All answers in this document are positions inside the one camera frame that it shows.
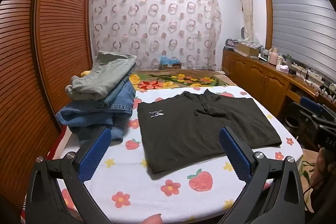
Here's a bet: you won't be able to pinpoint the person's left hand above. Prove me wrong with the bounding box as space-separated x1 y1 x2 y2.
144 214 162 224

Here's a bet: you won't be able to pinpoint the beige curtain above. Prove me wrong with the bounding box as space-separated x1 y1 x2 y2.
236 0 255 41

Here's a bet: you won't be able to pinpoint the beige floral cloth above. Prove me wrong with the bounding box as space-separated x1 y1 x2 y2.
299 148 317 203

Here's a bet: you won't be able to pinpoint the cardboard box with blue bag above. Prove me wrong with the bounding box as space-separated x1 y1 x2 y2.
159 56 182 70

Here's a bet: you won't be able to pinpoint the black waste bin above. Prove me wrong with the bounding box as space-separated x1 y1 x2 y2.
285 115 301 132

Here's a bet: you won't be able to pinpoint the floral blanket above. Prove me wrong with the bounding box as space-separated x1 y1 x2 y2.
129 69 238 92

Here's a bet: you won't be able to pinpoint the ring patterned curtain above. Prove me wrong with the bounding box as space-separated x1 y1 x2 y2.
89 0 223 71

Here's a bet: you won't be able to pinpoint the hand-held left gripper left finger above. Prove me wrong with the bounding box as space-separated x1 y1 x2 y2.
25 126 113 224

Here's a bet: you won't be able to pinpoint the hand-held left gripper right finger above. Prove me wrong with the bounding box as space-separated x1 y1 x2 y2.
219 126 305 224

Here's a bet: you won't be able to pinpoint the louvered wooden wardrobe door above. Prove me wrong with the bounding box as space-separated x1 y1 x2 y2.
34 0 93 130
0 0 61 209

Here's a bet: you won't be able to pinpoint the strawberry printed bed sheet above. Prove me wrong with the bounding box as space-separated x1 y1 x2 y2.
54 84 302 224

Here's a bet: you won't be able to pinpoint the person's right hand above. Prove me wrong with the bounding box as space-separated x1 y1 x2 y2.
310 147 328 188

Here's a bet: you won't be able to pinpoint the open cardboard box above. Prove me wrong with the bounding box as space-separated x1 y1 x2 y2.
236 39 261 56

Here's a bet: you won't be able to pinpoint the blue jeans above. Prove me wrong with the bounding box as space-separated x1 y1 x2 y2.
55 80 135 144

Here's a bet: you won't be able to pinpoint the grey-green pants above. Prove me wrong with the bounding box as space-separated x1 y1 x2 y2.
66 51 138 101

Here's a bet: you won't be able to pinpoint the grey window blind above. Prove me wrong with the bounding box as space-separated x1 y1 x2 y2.
268 0 336 80

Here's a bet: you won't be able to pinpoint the purple packet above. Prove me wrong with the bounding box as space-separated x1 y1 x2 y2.
225 39 239 50

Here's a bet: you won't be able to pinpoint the wooden cabinet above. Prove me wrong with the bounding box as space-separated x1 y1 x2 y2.
222 48 336 125

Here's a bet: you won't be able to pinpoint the wooden window frame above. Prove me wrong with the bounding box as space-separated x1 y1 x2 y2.
261 0 336 56

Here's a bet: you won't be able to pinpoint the pink thermos jug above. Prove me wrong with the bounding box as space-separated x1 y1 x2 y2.
268 47 279 65

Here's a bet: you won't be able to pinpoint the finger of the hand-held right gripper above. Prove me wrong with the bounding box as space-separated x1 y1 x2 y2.
289 102 324 132
300 96 336 119

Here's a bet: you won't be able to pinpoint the black pants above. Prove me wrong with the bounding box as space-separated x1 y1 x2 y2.
137 90 282 174

